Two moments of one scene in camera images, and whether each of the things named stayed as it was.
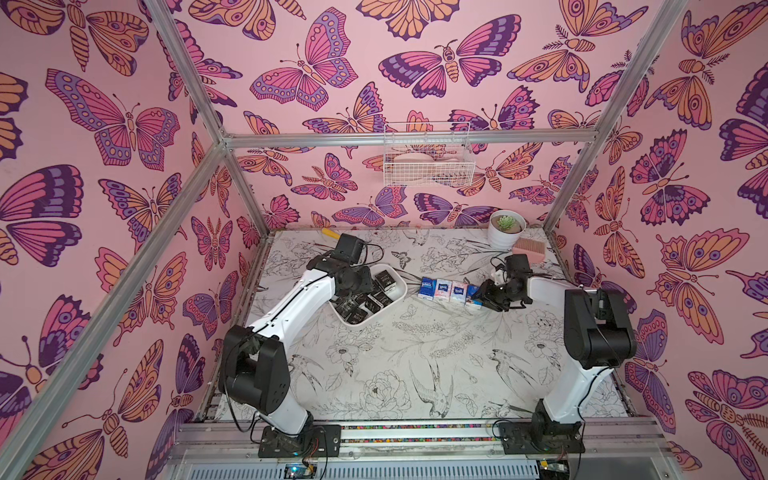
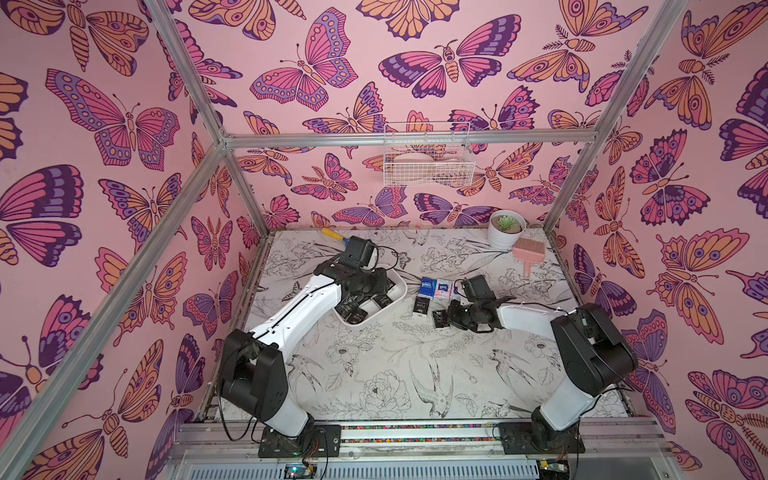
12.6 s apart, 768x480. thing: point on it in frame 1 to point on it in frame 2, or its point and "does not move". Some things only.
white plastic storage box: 357,307 does not move
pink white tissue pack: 443,289 does not move
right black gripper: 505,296 to 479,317
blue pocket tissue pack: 427,288 does not move
